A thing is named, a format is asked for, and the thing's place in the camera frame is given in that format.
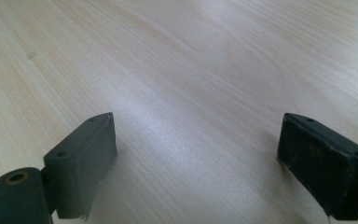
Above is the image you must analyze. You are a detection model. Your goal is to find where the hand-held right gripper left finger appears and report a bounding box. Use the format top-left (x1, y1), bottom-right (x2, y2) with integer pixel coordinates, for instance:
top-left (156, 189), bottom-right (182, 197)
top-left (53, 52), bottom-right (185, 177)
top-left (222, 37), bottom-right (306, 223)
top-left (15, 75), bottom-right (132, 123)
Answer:
top-left (42, 112), bottom-right (118, 222)

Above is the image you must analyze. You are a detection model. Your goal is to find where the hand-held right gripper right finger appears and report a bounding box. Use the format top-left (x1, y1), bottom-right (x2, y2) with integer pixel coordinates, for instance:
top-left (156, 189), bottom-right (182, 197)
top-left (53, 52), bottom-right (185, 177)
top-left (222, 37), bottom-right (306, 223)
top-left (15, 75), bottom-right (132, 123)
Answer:
top-left (276, 112), bottom-right (358, 222)

